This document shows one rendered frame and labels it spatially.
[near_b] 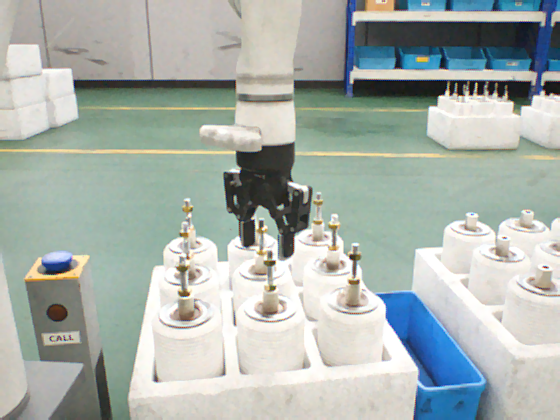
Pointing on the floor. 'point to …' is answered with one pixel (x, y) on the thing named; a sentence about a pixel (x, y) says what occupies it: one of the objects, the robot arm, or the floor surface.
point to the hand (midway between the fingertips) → (266, 243)
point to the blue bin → (434, 360)
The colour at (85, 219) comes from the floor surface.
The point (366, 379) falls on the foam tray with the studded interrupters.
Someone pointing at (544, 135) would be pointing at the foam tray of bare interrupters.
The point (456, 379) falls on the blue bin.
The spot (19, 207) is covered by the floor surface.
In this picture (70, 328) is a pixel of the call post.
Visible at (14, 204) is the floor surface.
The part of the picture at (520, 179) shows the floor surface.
